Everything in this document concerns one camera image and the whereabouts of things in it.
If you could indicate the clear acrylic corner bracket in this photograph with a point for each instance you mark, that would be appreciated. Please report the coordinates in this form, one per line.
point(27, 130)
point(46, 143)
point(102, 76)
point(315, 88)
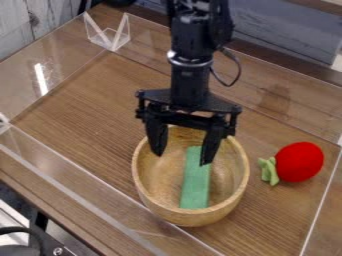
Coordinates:
point(109, 38)

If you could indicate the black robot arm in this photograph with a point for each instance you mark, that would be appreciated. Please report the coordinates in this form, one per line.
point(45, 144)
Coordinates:
point(201, 27)

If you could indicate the black table frame bracket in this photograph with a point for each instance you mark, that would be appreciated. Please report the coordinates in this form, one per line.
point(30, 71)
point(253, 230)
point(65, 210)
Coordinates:
point(22, 240)

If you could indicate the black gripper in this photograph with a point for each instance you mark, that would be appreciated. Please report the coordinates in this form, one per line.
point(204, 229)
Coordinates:
point(188, 105)

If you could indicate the red plush tomato toy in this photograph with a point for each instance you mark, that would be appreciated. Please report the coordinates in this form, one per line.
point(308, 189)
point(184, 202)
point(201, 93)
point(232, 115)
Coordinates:
point(296, 163)

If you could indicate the green rectangular block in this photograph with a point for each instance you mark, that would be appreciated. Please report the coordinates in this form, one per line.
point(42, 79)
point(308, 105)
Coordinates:
point(196, 186)

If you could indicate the brown wooden bowl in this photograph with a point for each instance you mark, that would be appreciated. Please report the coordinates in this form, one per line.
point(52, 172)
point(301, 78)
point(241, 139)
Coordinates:
point(158, 178)

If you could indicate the clear acrylic front wall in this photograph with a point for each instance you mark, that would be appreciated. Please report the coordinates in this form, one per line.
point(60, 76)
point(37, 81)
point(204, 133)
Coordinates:
point(106, 218)

